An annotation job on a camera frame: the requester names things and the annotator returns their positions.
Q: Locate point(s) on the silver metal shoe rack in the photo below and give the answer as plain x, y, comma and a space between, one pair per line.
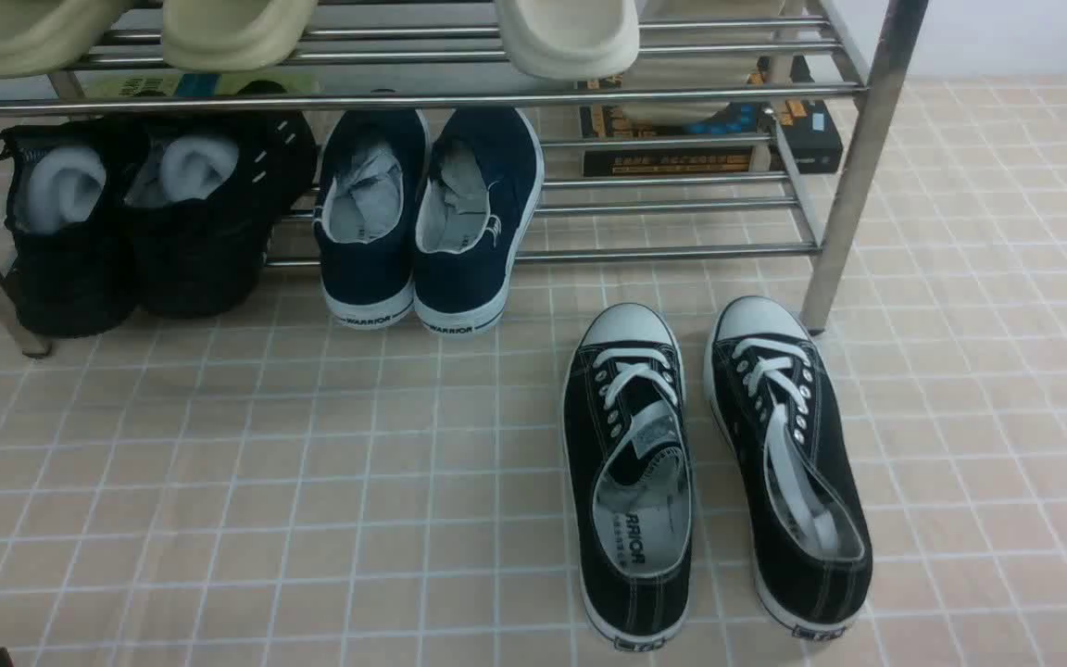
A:
808, 54

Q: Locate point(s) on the black orange box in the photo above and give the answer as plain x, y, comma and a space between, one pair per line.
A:
682, 159

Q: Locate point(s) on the beige slipper far left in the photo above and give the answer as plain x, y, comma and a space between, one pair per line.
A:
42, 36

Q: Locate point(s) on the navy canvas shoe right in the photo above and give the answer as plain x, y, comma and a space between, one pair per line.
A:
482, 188

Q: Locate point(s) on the black knit sneaker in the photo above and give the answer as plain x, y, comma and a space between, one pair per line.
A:
202, 206
73, 271

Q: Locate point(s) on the black canvas sneaker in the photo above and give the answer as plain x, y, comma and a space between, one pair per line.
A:
631, 476
773, 400

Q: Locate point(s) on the cream slipper right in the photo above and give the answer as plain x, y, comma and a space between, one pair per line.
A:
569, 41

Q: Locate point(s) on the beige slipper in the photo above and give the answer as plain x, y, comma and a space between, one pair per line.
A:
42, 36
232, 36

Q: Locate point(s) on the navy canvas shoe left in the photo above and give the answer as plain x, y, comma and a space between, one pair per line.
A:
371, 178

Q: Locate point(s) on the black canvas sneaker right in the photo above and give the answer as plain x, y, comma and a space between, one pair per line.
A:
773, 400

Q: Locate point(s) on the navy canvas shoe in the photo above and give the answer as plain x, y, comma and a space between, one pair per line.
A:
371, 178
482, 188

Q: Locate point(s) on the beige slipper middle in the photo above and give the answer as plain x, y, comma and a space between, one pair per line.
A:
232, 36

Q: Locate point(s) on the black canvas sneaker left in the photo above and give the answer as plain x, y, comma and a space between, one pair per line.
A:
631, 476

